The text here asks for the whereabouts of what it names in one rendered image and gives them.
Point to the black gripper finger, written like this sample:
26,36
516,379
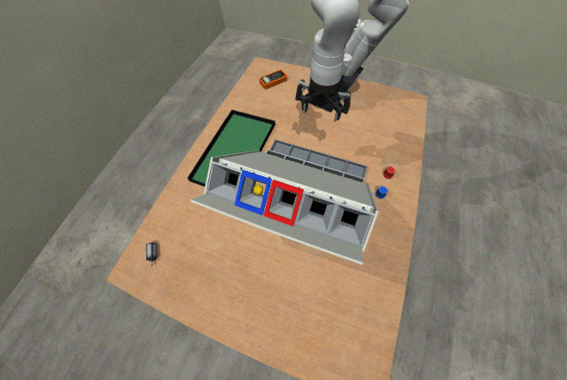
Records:
337,106
304,99

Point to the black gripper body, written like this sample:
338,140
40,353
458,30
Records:
320,89

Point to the red square frame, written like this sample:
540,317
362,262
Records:
285,187

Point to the red plug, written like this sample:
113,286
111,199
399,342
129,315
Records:
388,173

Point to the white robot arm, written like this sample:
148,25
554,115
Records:
339,20

